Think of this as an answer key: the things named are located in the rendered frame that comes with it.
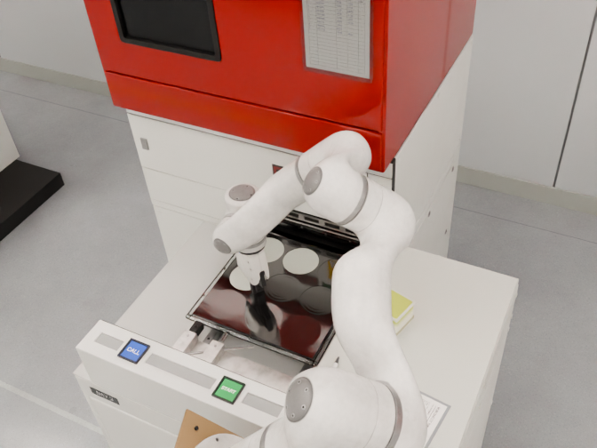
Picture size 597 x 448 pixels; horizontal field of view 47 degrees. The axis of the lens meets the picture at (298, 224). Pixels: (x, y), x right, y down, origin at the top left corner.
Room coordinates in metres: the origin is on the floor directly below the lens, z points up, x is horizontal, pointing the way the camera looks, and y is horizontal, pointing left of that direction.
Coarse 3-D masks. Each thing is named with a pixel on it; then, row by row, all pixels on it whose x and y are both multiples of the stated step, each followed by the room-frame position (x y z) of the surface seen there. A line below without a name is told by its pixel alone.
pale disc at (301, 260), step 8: (304, 248) 1.36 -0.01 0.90; (288, 256) 1.33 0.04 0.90; (296, 256) 1.33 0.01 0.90; (304, 256) 1.33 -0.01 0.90; (312, 256) 1.32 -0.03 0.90; (288, 264) 1.30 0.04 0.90; (296, 264) 1.30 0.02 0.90; (304, 264) 1.29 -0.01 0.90; (312, 264) 1.29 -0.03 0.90; (296, 272) 1.27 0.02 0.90; (304, 272) 1.27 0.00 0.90
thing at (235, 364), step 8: (200, 344) 1.07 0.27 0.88; (208, 344) 1.07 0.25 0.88; (224, 360) 1.01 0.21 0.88; (232, 360) 1.01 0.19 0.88; (240, 360) 1.01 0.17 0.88; (248, 360) 1.01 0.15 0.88; (224, 368) 0.99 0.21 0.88; (232, 368) 0.99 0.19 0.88; (240, 368) 0.99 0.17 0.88; (248, 368) 0.98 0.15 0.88; (256, 368) 0.98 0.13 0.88; (264, 368) 0.98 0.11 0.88; (248, 376) 0.96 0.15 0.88; (256, 376) 0.96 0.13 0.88; (264, 376) 0.96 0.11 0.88; (272, 376) 0.95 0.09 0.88; (280, 376) 0.95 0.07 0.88; (288, 376) 0.95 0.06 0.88; (272, 384) 0.93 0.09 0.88; (280, 384) 0.93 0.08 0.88; (288, 384) 0.93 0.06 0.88
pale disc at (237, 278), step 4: (236, 268) 1.30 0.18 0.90; (232, 272) 1.29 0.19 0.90; (236, 272) 1.29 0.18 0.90; (240, 272) 1.29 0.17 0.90; (232, 276) 1.27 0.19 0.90; (236, 276) 1.27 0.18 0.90; (240, 276) 1.27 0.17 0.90; (244, 276) 1.27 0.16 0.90; (232, 280) 1.26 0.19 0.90; (236, 280) 1.26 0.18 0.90; (240, 280) 1.26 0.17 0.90; (244, 280) 1.25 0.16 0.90; (248, 280) 1.25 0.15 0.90; (232, 284) 1.24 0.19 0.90; (236, 284) 1.24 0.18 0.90; (240, 284) 1.24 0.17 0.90; (244, 284) 1.24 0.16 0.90; (248, 284) 1.24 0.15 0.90; (236, 288) 1.23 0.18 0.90; (240, 288) 1.23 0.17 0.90; (244, 288) 1.22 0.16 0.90; (248, 288) 1.22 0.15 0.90
